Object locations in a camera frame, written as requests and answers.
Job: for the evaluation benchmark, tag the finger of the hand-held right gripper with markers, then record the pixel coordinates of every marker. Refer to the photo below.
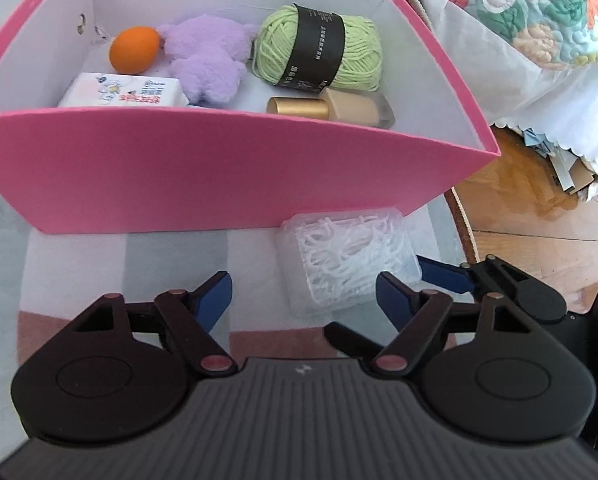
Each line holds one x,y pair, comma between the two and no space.
349,340
441,275

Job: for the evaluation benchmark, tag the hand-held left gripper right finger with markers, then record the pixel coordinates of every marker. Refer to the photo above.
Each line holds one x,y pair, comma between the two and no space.
394,295

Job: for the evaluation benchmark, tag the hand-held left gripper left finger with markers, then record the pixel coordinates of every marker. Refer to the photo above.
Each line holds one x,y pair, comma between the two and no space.
211,297

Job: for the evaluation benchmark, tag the clear floss pick box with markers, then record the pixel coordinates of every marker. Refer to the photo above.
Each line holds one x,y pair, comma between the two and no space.
339,255

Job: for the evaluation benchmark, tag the pink cardboard box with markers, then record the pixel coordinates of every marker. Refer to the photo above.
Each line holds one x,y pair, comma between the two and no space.
179,175

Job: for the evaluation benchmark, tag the foundation bottle with gold cap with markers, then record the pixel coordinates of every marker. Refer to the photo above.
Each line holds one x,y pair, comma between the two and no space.
299,107

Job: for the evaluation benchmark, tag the white tissue packet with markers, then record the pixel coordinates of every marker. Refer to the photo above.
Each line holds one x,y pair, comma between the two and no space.
124,92

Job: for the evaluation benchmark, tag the green yarn ball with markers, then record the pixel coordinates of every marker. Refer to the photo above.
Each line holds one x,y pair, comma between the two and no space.
364,55

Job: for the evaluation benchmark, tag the purple plush toy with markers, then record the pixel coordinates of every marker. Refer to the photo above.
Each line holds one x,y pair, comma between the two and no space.
204,60

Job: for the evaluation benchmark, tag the orange makeup sponge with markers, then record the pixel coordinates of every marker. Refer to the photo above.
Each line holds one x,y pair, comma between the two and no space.
131,50

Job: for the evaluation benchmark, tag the checkered cartoon rug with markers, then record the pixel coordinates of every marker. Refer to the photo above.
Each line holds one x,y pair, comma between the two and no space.
79,270

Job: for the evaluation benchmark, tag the paper scraps under bed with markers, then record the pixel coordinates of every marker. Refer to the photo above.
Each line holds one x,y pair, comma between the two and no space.
574,175

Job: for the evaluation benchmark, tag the floral quilt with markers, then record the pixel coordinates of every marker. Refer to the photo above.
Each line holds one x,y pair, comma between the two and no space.
529,10

